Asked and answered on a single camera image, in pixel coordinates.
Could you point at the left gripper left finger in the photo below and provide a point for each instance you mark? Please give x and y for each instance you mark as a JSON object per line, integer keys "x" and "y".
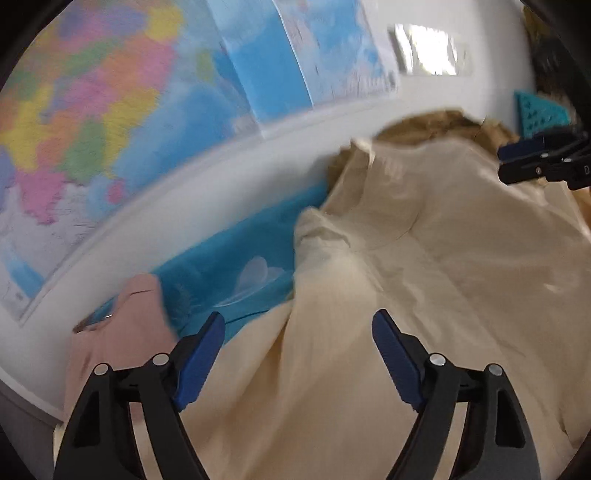
{"x": 99, "y": 440}

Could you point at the brown jacket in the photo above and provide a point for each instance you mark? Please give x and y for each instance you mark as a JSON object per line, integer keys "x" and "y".
{"x": 488, "y": 135}

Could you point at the pink garment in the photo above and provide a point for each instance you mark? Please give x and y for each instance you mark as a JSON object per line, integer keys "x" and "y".
{"x": 136, "y": 330}

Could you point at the colourful wall map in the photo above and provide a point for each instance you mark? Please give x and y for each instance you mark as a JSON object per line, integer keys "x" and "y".
{"x": 113, "y": 95}

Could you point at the blue floral bed sheet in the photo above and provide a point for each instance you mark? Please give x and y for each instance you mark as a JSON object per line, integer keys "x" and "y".
{"x": 241, "y": 272}

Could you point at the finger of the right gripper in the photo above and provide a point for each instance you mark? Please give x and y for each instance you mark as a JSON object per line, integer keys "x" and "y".
{"x": 531, "y": 150}
{"x": 535, "y": 171}

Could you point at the teal plastic basket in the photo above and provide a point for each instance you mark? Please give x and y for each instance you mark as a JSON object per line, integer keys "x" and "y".
{"x": 537, "y": 114}

